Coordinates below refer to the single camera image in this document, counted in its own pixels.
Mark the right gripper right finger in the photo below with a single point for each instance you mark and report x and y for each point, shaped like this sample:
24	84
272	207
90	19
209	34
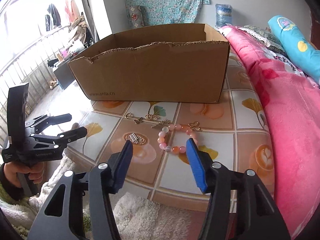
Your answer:
258	216

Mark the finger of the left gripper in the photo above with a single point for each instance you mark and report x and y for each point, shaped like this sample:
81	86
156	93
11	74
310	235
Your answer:
48	143
42	122

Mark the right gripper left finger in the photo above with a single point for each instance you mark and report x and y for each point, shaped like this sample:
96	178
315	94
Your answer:
61	215

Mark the left hand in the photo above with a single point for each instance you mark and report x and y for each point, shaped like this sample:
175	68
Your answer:
23	173

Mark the small gold butterfly charm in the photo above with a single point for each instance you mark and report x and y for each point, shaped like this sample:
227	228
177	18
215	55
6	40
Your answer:
139	120

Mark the patterned tablecloth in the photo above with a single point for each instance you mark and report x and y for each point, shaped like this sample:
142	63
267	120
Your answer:
234	132

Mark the gold butterfly outline charm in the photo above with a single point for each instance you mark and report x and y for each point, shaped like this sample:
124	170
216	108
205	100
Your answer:
195	126

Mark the pink fleece blanket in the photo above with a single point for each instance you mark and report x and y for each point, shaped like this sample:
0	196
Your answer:
291	106

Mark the patterned small cushion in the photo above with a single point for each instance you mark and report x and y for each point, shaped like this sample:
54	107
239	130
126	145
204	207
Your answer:
136	19

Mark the brown cardboard box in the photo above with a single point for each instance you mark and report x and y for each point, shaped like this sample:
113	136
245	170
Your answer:
166	63

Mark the blue cartoon pillow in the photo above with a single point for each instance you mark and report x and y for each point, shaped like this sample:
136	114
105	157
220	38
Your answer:
298	49

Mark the blue water bottle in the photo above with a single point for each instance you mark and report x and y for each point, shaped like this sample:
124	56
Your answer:
223	15

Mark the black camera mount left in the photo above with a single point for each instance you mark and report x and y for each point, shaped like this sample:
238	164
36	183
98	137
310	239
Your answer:
17	98

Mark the gold ring charm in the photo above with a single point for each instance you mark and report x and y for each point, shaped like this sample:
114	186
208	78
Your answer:
129	116

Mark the gold chain clasp charm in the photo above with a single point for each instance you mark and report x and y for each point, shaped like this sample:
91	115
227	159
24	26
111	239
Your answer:
151	117

